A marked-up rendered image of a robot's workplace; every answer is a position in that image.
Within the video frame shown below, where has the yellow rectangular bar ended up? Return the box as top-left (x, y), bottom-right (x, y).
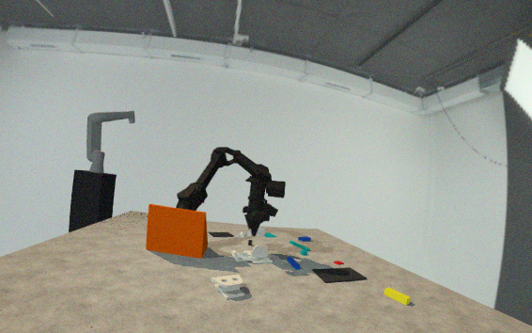
top-left (384, 287), bottom-right (411, 306)

